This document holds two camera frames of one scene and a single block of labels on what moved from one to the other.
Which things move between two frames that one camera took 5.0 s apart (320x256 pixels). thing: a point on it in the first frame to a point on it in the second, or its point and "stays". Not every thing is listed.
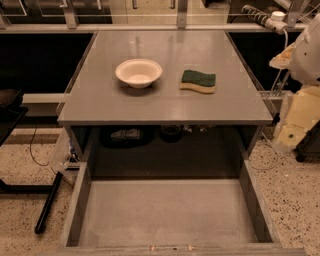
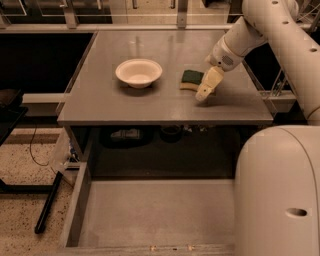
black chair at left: x=11 y=111 stays
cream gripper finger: x=303 y=111 to x=211 y=80
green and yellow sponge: x=201 y=82 stays
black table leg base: x=50 y=189 stays
